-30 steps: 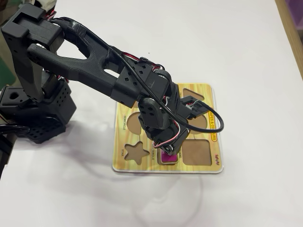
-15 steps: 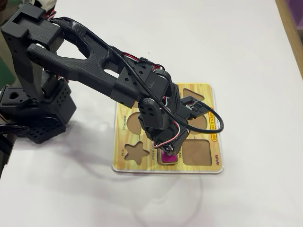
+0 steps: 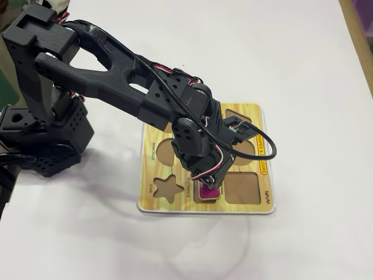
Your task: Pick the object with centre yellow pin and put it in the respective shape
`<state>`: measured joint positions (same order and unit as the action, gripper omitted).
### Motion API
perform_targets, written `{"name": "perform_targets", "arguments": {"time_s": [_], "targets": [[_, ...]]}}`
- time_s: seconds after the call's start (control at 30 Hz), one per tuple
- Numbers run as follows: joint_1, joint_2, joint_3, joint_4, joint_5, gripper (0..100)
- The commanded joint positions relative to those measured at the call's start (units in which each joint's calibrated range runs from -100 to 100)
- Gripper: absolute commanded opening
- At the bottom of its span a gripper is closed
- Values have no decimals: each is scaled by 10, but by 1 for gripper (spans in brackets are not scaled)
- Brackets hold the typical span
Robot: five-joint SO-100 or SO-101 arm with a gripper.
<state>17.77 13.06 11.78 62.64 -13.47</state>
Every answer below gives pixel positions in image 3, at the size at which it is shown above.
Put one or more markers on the white cloth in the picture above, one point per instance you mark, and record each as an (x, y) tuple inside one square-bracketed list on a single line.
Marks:
[(62, 4)]

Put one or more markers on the black table clamp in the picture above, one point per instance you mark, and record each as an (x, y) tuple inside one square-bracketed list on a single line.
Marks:
[(6, 183)]

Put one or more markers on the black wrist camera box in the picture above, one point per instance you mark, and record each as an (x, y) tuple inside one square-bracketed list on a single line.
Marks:
[(230, 121)]

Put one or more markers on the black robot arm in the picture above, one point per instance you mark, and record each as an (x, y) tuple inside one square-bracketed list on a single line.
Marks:
[(102, 81)]

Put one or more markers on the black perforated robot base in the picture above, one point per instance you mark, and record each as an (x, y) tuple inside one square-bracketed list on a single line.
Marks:
[(55, 160)]

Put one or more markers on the pink rectangle piece yellow pin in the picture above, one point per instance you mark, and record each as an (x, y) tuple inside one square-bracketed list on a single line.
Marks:
[(208, 195)]

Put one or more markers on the green board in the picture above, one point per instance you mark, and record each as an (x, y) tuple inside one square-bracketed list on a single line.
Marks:
[(6, 87)]

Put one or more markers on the wooden shapes puzzle board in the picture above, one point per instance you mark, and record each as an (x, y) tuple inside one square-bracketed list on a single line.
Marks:
[(180, 204)]

